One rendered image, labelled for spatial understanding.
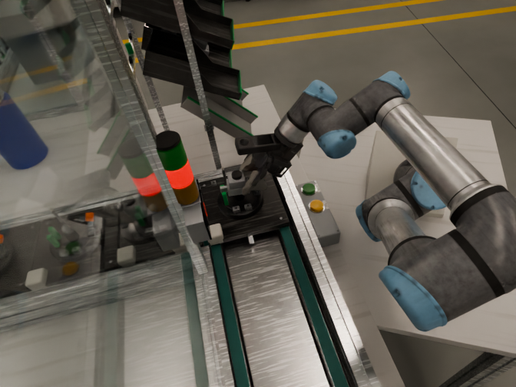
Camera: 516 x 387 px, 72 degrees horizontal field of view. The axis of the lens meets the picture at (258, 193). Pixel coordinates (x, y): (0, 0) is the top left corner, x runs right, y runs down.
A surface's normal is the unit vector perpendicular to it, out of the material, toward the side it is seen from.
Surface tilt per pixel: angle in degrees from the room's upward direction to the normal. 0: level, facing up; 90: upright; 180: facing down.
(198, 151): 0
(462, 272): 35
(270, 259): 0
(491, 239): 22
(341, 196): 0
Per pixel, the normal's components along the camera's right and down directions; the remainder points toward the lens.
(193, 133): -0.09, -0.64
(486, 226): -0.55, -0.54
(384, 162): -0.24, 0.12
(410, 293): -0.49, -0.22
